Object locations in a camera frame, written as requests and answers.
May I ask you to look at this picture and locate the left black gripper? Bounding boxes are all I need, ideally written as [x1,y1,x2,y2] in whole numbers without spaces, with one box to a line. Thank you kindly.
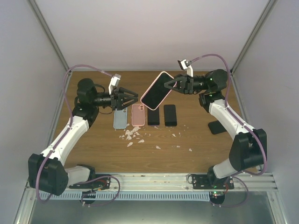
[92,87,138,111]

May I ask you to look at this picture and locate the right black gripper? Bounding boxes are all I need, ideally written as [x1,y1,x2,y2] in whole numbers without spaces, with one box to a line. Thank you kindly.
[163,73,210,95]

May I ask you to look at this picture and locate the pink phone case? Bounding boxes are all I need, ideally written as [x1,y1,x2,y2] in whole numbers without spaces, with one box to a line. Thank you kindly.
[131,104,145,126]

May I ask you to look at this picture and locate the black phone from blue case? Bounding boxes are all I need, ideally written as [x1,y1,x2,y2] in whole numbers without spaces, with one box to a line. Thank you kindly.
[164,105,177,127]

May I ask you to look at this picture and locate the purple black phone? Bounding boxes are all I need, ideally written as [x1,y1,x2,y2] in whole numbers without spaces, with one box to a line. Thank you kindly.
[147,108,160,126]

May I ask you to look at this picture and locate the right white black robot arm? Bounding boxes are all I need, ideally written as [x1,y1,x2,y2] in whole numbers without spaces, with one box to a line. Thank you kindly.
[164,69,267,189]

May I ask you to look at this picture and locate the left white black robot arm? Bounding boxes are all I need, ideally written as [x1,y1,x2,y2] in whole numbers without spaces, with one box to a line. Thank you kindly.
[28,75,138,196]

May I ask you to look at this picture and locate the phone in black case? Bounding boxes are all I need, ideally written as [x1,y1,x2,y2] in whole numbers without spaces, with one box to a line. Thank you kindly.
[208,121,226,135]

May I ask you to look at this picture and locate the white debris flakes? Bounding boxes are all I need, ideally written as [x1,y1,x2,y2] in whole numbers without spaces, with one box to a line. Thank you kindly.
[118,124,194,152]

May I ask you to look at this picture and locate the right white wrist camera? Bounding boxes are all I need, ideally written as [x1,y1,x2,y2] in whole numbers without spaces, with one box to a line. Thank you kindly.
[178,59,193,77]

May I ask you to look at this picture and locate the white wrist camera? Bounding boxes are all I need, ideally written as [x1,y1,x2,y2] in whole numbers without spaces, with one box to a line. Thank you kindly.
[108,74,121,95]
[178,59,193,77]

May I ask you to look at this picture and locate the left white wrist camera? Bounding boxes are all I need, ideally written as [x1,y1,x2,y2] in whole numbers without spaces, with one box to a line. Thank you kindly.
[108,74,121,95]

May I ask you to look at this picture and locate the aluminium front rail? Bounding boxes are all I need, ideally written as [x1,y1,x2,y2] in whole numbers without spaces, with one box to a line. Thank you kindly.
[25,171,278,191]

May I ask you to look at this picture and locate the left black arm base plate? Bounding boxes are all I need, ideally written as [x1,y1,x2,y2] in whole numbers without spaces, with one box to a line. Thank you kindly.
[68,174,111,191]

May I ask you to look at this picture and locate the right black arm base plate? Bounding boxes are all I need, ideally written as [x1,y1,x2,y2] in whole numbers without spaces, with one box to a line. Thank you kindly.
[186,174,235,190]

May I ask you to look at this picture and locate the right aluminium corner post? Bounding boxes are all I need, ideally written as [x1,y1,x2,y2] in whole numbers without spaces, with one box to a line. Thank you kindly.
[230,0,277,75]

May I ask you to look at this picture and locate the aluminium corner post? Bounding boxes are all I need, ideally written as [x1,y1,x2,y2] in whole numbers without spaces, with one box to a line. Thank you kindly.
[230,0,277,75]
[28,0,69,70]

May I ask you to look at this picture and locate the grey slotted cable duct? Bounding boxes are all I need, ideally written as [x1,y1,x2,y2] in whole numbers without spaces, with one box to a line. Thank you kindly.
[40,191,210,202]

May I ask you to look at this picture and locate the left aluminium corner post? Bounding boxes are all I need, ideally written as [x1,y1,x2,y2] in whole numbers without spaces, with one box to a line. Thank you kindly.
[28,0,69,70]

